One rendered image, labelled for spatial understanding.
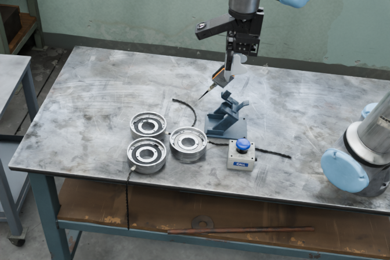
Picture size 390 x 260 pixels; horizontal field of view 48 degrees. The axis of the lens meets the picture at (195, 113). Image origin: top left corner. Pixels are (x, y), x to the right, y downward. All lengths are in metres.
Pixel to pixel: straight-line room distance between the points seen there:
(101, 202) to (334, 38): 1.95
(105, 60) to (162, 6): 1.28
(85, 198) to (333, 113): 0.84
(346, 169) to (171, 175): 0.45
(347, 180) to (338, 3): 1.88
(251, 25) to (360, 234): 0.76
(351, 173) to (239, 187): 0.30
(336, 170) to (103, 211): 0.74
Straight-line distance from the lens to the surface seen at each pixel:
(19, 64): 1.85
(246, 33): 1.14
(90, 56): 1.64
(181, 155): 1.21
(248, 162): 1.21
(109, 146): 1.28
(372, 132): 1.00
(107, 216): 1.43
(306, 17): 2.85
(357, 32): 2.96
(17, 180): 2.04
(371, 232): 1.54
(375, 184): 1.26
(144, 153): 1.24
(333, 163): 1.06
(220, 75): 1.21
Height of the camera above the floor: 1.70
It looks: 41 degrees down
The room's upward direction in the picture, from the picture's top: 5 degrees clockwise
